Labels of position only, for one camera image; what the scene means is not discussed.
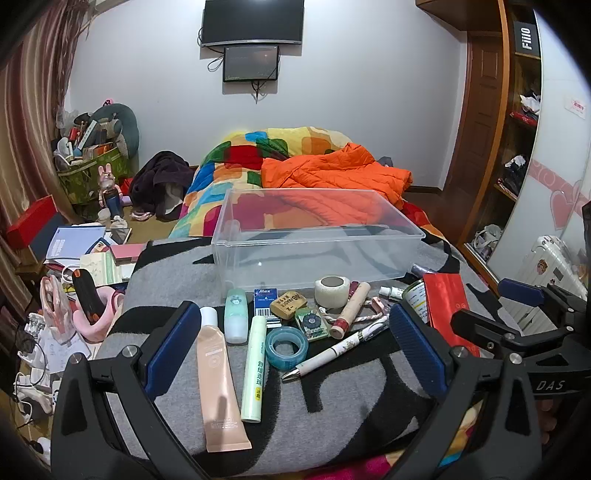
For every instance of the red packet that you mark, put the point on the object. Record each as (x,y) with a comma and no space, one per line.
(450,300)

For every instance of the peach cosmetic tube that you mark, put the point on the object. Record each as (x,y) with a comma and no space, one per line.
(217,378)

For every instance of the red box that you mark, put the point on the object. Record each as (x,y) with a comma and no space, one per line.
(30,224)

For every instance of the grey black blanket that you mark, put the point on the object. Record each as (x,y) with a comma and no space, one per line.
(323,415)

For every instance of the wooden wardrobe shelf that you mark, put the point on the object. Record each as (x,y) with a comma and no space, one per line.
(505,138)

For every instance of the white suitcase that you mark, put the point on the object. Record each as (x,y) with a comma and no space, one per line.
(554,267)

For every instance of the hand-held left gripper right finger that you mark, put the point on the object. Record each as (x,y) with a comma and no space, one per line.
(415,353)

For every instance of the pale green tube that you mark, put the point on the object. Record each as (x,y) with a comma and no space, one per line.
(254,369)

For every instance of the pink plastic holder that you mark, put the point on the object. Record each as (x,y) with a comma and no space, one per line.
(111,307)

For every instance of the green patterned bag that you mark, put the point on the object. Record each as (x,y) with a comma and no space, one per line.
(87,177)

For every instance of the wooden door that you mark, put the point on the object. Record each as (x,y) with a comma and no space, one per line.
(480,115)

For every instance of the colourful patchwork blanket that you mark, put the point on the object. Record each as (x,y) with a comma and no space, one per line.
(231,170)

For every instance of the silver lipstick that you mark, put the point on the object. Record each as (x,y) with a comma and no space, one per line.
(422,269)

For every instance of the orange quilted jacket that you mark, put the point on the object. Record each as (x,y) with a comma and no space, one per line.
(332,177)

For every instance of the white tape roll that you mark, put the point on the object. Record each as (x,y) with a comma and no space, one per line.
(332,297)

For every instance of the pink bunny toy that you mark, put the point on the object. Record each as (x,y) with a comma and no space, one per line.
(110,184)

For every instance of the grey neck pillow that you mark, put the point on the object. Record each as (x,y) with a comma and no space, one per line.
(131,129)

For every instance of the black wall television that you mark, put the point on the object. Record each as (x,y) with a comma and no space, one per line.
(253,21)

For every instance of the beige green book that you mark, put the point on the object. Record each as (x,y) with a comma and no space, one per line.
(99,270)

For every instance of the black orange tool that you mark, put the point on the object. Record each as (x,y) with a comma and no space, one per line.
(88,295)

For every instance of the blue notebook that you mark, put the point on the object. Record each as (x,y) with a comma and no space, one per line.
(74,242)

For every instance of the dark clothes pile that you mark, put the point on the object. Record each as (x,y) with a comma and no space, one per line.
(159,177)

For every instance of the small blue box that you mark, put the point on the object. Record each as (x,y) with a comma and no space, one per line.
(266,301)

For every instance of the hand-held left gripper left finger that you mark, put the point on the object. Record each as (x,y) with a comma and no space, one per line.
(166,353)

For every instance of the blue tape roll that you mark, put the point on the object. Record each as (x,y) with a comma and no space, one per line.
(272,350)

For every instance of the white sliding wardrobe door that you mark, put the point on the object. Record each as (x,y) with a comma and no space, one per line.
(554,152)

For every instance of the black labelled box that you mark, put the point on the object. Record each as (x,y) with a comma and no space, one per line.
(526,39)

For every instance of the white handbag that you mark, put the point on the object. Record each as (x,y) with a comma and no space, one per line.
(487,240)

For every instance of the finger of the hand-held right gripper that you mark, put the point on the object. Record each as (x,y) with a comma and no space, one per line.
(480,324)
(521,290)

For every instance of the striped brown curtain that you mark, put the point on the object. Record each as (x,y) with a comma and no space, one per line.
(32,115)

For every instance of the pink book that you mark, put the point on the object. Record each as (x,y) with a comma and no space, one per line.
(127,253)

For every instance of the person's right hand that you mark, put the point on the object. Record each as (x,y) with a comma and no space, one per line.
(548,421)

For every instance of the small black monitor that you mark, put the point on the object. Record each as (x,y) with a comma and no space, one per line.
(251,63)

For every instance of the pink bag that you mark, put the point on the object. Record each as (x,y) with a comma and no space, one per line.
(53,304)

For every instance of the white green can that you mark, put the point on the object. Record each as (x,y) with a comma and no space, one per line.
(415,302)

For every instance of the small green bottle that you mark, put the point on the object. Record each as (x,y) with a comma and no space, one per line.
(236,316)

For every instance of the beige tube with red cap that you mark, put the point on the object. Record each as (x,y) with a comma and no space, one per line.
(353,307)

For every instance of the white pen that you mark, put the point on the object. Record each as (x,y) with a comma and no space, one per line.
(332,350)

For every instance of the small green square case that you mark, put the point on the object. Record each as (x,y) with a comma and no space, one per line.
(311,323)

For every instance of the small white tube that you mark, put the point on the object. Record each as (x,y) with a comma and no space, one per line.
(392,292)

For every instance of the clear plastic storage bin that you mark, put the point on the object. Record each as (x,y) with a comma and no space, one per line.
(323,261)

